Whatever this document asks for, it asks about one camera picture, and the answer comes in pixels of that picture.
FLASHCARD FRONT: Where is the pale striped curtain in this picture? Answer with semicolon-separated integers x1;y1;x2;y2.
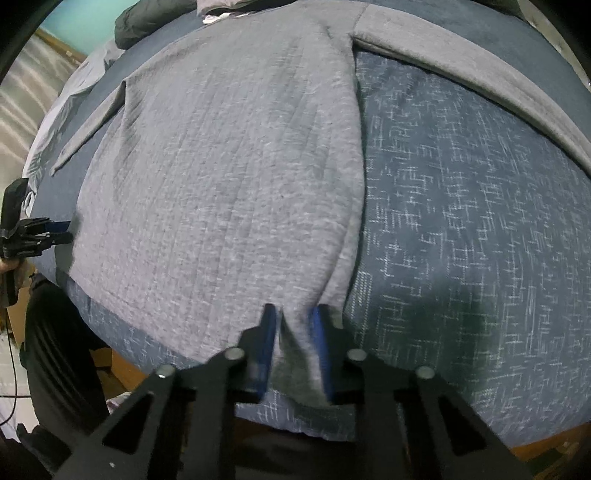
0;34;75;186

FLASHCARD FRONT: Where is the wooden window frame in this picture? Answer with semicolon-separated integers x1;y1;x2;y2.
34;28;89;64

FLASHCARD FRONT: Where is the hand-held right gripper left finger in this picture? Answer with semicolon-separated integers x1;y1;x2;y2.
52;303;283;480

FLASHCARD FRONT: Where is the small white garment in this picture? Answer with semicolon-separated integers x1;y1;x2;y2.
202;13;251;25

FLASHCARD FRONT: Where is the white tufted headboard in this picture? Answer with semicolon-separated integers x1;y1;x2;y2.
516;0;566;51

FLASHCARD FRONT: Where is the black cable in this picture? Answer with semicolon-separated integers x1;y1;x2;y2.
0;330;22;428

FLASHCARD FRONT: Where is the light blue sheet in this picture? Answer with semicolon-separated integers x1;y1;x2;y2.
23;39;126;219

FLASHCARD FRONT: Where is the grey knit sweater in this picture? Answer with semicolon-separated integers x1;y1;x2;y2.
50;0;591;409

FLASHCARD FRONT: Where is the dark grey pillow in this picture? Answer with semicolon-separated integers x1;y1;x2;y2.
115;0;200;49

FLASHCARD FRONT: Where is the cardboard box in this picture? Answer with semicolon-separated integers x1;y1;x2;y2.
6;277;31;348

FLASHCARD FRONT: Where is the blue patterned bedspread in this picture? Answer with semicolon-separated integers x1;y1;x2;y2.
34;0;591;445

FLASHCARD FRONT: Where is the lavender garment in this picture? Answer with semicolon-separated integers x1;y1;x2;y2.
196;0;296;15

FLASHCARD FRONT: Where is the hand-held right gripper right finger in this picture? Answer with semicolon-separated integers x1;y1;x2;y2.
309;304;537;480

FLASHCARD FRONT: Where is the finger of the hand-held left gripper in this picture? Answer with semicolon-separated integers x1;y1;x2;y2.
19;216;71;234
18;232;75;249

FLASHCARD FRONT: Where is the person's dark ribbed clothing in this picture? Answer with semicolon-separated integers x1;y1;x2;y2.
24;281;114;441

